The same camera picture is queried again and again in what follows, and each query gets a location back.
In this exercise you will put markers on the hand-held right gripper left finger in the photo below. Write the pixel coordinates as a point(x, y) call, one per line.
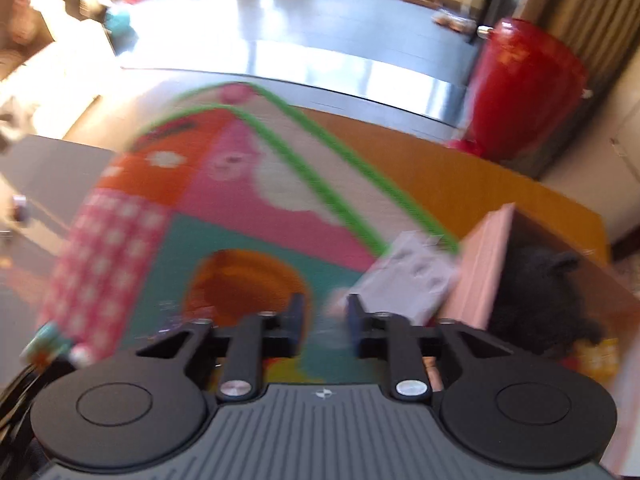
point(296, 320)

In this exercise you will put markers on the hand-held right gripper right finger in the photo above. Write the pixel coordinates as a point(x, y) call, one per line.
point(354, 325)

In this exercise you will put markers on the white plastic packet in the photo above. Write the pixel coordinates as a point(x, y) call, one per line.
point(415, 270)

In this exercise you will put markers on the pink cardboard box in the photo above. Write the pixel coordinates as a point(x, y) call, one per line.
point(480, 270)

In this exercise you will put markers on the black plush toy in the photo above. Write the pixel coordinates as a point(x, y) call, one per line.
point(540, 300)

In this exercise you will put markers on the colourful patterned mat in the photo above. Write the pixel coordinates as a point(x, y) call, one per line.
point(225, 185)

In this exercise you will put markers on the teal and white toy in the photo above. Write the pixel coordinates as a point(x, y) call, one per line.
point(55, 345)

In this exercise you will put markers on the yellow snack packet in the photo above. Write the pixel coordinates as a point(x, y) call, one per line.
point(595, 357)

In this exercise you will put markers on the white standing air conditioner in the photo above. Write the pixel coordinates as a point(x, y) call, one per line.
point(600, 180)

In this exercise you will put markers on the red plastic bin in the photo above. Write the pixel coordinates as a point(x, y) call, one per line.
point(525, 85)

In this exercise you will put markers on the brown curtain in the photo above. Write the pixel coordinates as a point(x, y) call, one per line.
point(590, 10)

